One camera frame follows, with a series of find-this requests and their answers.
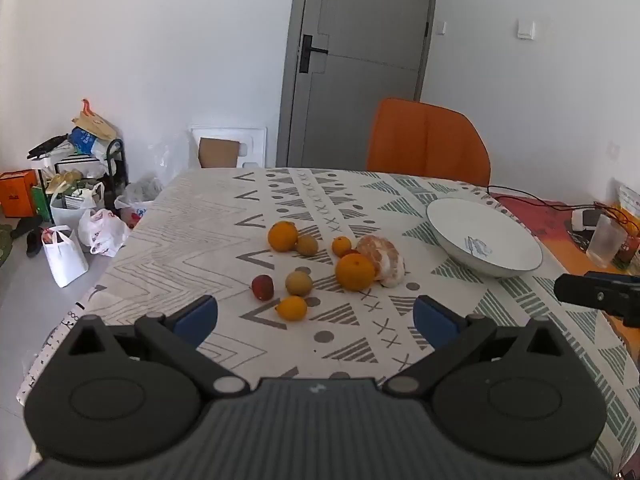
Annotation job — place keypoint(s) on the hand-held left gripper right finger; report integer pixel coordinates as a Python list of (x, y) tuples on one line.
[(435, 325)]

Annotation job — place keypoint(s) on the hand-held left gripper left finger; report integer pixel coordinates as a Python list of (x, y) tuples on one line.
[(197, 317)]

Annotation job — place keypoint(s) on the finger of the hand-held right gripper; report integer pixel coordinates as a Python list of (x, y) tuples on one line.
[(580, 290)]

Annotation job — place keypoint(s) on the red apple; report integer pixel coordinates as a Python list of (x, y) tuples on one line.
[(262, 287)]

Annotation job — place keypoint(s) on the peeled orange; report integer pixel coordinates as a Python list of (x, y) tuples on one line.
[(387, 262)]

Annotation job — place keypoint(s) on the small orange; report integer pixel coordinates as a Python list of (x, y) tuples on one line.
[(341, 246), (291, 308)]

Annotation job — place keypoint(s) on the large orange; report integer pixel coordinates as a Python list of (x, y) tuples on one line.
[(282, 236), (355, 272)]

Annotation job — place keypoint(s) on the white bowl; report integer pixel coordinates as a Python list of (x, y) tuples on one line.
[(480, 235)]

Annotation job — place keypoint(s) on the brown kiwi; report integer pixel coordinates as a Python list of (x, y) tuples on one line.
[(299, 282), (306, 245)]

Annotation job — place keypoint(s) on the clear plastic cup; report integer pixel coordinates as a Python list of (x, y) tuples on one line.
[(605, 242)]

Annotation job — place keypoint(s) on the red can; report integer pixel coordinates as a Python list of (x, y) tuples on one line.
[(631, 252)]

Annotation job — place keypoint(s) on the white power adapter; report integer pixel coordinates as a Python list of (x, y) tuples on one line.
[(585, 220)]

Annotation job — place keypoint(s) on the patterned tablecloth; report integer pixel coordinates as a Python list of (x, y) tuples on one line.
[(200, 240)]

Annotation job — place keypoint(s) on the red table mat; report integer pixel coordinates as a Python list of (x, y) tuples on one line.
[(535, 217)]

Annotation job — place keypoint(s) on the snack packet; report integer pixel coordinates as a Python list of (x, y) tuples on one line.
[(631, 200)]

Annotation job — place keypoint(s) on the white red-printed plastic bag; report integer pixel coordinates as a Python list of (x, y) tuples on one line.
[(102, 232)]

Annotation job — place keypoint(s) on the translucent plastic bag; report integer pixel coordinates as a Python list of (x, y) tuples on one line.
[(137, 195)]

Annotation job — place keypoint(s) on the white paper bag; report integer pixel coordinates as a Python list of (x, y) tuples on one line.
[(65, 260)]

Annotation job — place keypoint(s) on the clear plastic bag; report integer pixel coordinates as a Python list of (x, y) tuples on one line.
[(172, 160)]

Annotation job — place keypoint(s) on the brown cardboard piece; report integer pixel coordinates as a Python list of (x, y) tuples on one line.
[(218, 152)]

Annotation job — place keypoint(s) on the white bag with clutter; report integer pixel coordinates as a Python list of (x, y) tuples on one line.
[(70, 210)]

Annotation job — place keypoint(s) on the black metal rack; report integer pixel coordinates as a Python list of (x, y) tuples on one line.
[(117, 170)]

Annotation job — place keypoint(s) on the white foam packaging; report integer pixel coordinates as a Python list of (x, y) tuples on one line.
[(252, 142)]

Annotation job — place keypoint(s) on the orange chair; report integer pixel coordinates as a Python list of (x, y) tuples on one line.
[(425, 140)]

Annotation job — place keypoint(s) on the black shoes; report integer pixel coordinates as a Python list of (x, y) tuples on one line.
[(30, 237)]

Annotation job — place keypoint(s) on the green box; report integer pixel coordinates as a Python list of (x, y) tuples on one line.
[(41, 205)]

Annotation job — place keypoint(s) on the white storage box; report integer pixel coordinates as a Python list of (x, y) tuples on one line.
[(65, 162)]

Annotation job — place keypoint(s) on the blue plastic bag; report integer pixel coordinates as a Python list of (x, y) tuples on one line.
[(85, 141)]

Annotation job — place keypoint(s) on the orange box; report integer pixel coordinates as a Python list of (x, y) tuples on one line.
[(17, 195)]

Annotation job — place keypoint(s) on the brown paper bag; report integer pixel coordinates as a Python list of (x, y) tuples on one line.
[(95, 122)]

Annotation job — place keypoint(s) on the black flat item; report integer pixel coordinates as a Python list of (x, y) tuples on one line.
[(47, 146)]

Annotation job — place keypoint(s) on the grey door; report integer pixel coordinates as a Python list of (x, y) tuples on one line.
[(360, 85)]

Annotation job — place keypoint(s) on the white light switch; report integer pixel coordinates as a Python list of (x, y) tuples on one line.
[(525, 29)]

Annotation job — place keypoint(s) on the small white wall switch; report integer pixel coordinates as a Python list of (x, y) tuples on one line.
[(440, 27)]

